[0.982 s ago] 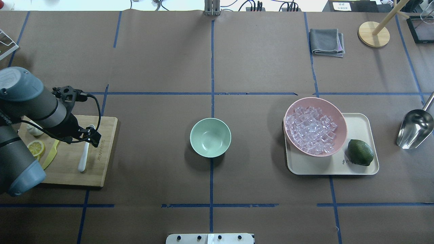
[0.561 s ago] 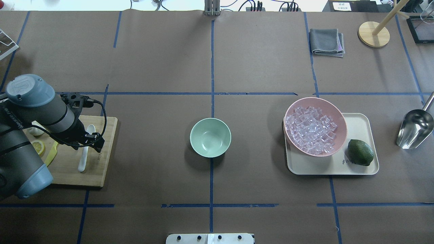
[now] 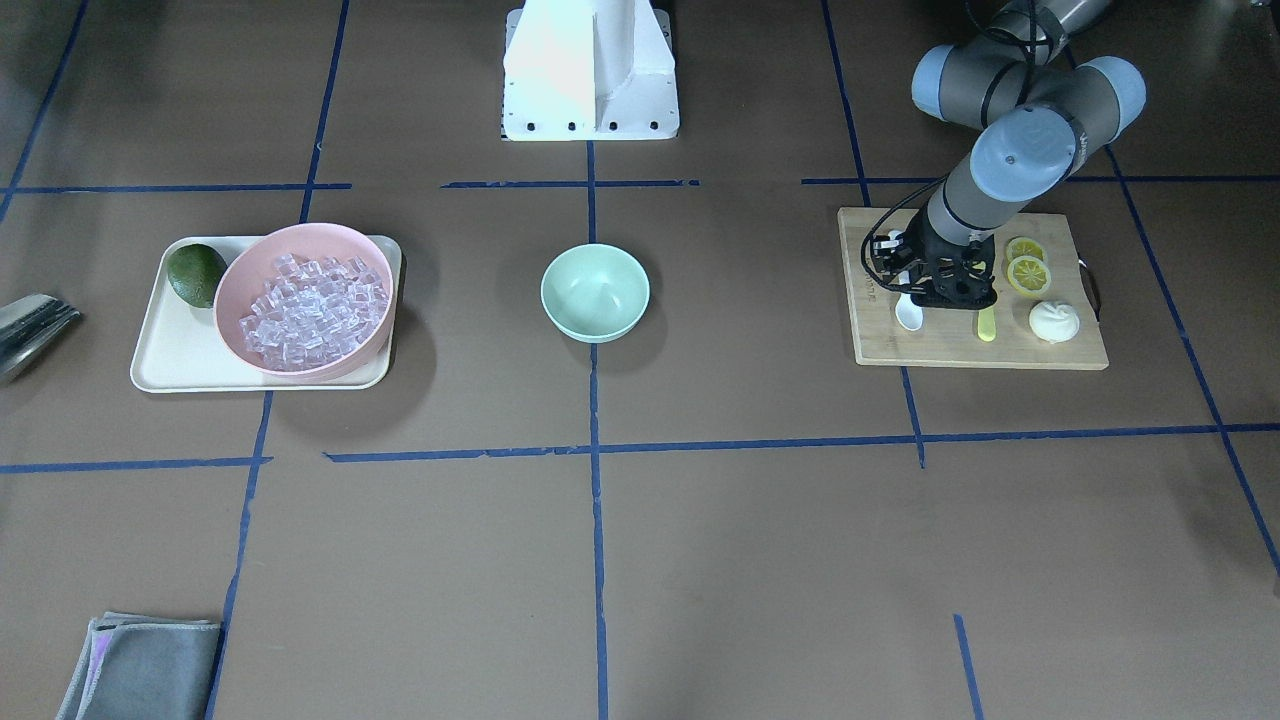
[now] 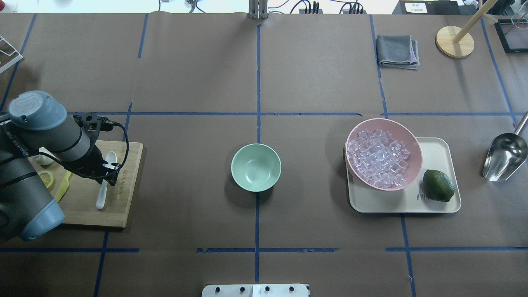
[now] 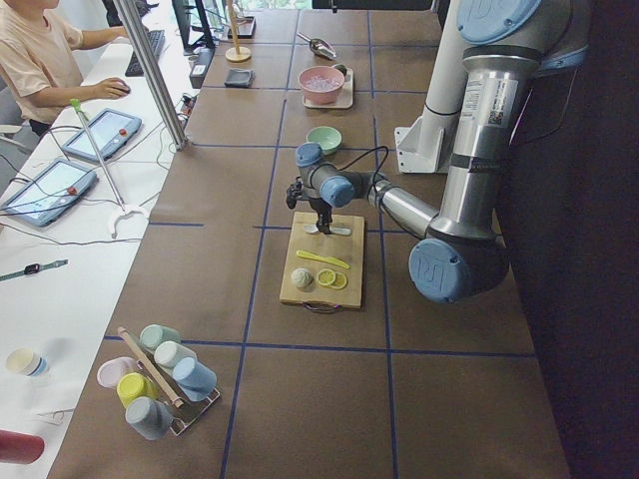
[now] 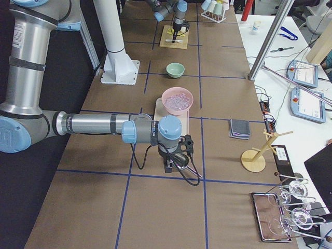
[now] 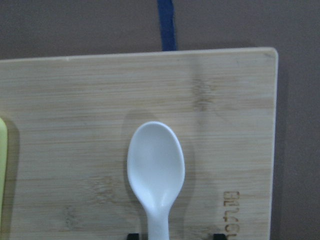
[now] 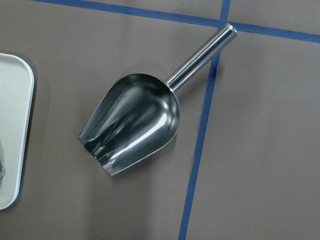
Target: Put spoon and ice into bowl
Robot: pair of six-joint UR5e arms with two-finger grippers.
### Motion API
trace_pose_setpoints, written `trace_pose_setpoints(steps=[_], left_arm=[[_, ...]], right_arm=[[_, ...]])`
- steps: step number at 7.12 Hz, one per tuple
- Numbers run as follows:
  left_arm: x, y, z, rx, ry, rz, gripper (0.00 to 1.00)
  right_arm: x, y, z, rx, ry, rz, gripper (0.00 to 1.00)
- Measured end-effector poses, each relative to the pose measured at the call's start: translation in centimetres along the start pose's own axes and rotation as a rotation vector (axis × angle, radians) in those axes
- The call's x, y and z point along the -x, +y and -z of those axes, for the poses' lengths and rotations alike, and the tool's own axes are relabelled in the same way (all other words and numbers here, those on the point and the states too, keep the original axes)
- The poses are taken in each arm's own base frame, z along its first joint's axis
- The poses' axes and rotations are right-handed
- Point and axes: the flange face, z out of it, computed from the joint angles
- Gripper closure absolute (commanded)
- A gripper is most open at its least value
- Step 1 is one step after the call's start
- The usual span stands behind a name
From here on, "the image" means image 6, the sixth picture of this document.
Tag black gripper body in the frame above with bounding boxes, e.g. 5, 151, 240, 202
172, 22, 184, 39
158, 144, 179, 173

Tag white plastic spoon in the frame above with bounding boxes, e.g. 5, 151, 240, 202
165, 39, 183, 43

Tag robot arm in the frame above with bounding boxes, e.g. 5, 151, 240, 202
145, 0, 190, 43
1, 1, 189, 173

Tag metal ice scoop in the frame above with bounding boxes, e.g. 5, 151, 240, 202
172, 153, 202, 180

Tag green bowl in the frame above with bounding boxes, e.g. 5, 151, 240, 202
166, 62, 185, 78

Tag pink bowl of ice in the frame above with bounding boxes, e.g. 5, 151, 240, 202
161, 87, 193, 115

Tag wooden cutting board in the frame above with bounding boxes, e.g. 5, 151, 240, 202
159, 24, 189, 49

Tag cup rack with cups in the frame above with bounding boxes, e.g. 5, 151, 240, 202
200, 0, 230, 23

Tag beige tray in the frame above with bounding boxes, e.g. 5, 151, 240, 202
154, 98, 189, 136

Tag folded grey cloth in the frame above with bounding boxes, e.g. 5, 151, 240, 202
229, 119, 251, 140

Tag red bottle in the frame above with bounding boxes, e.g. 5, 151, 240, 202
241, 0, 254, 22

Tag white paper cup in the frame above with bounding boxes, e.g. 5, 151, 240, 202
252, 21, 261, 34

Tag wooden mug tree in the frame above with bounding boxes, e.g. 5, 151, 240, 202
241, 130, 292, 173

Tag smart watch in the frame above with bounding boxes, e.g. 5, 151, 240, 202
270, 47, 294, 53

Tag mirror tray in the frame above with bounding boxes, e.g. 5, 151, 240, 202
251, 192, 292, 243

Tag upper teach pendant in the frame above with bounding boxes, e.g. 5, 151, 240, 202
287, 60, 319, 89

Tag teach pendant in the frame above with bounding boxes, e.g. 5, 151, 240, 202
290, 87, 326, 123
287, 60, 319, 89

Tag glass holder rack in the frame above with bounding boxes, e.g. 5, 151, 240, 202
274, 172, 331, 243

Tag lower teach pendant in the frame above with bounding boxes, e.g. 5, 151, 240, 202
290, 87, 326, 123

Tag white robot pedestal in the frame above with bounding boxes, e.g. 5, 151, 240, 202
93, 0, 140, 85

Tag aluminium frame post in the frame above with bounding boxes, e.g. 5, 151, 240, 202
247, 0, 294, 81

